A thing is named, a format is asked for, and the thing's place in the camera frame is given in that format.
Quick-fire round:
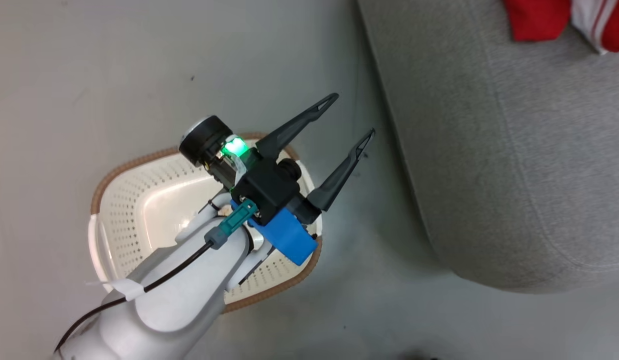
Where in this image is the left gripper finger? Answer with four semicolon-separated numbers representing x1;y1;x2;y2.
306;128;376;212
255;92;340;161

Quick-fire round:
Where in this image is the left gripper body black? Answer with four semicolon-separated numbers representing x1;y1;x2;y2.
178;115;321;227

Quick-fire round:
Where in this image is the red white-striped clothing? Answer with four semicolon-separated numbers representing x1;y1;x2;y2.
501;0;619;55

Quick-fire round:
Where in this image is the white perforated laundry basket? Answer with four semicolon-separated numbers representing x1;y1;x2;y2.
88;132;324;314

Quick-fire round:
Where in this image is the grey fabric sofa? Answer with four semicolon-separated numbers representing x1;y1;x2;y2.
356;0;619;294

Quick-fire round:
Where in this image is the left arm cable teal plug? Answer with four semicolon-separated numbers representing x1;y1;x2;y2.
53;198;259;353

